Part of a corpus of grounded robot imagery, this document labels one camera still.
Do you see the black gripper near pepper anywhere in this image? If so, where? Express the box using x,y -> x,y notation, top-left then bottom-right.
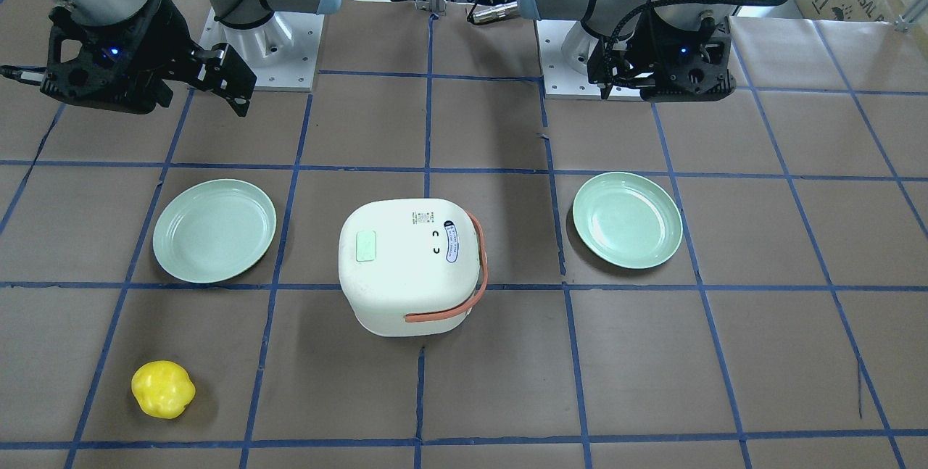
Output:
40,0 -> 257,117

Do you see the robot arm near pepper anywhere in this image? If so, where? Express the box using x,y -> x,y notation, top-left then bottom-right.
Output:
2,0 -> 342,117

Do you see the white rice cooker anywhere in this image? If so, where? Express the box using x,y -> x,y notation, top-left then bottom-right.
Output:
338,198 -> 489,337

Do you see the green plate far from pepper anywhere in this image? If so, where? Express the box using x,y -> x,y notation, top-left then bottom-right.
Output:
571,172 -> 683,270

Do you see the green plate near pepper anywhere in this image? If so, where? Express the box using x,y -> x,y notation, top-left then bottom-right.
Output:
152,178 -> 276,283

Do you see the yellow bell pepper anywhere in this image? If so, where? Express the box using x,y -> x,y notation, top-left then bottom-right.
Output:
130,360 -> 196,420

